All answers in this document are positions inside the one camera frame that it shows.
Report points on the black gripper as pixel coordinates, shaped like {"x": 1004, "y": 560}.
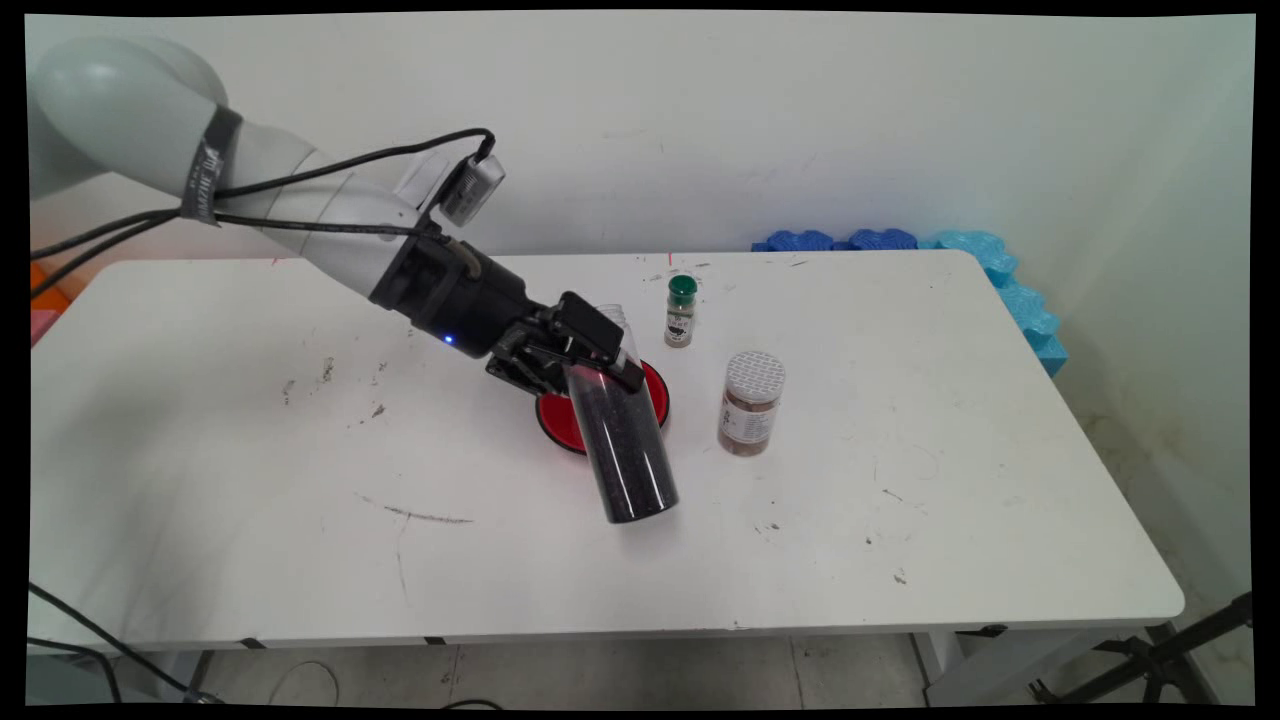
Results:
{"x": 460, "y": 295}

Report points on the clear jar of black grains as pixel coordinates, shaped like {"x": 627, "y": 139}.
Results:
{"x": 625, "y": 460}

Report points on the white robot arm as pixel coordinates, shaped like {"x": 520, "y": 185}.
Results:
{"x": 120, "y": 110}

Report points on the red bowl with black rim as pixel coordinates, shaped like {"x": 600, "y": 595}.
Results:
{"x": 558, "y": 420}

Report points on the small green-capped spice bottle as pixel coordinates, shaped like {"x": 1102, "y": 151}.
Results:
{"x": 680, "y": 315}

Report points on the white-lidded brown spice jar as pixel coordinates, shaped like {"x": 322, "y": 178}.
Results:
{"x": 748, "y": 410}

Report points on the dark blue foam mat piece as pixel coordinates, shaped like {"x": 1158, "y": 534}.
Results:
{"x": 882, "y": 239}
{"x": 797, "y": 241}

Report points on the cyan foam mat piece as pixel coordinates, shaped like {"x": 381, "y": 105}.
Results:
{"x": 1015, "y": 295}

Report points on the white table leg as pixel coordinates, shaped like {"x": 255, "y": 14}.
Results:
{"x": 945, "y": 665}

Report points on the orange box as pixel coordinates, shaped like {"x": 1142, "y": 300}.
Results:
{"x": 45, "y": 288}

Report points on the black tripod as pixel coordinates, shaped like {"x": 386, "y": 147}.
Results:
{"x": 1160, "y": 660}

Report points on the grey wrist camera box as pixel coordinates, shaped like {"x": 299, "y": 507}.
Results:
{"x": 470, "y": 188}

